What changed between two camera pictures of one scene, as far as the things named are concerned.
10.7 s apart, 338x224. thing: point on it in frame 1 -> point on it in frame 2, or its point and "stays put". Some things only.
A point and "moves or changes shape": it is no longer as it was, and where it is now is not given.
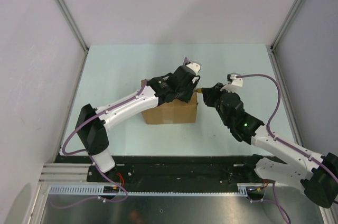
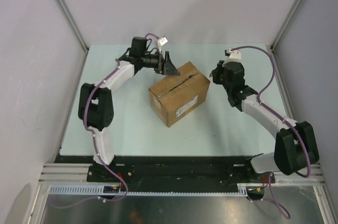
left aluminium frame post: x=67 y=15 stays put
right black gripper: x=210 y=93 -> x=216 y=72
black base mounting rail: x=171 y=170 stays put
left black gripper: x=186 y=98 -> x=165 y=66
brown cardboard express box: x=174 y=111 moves or changes shape
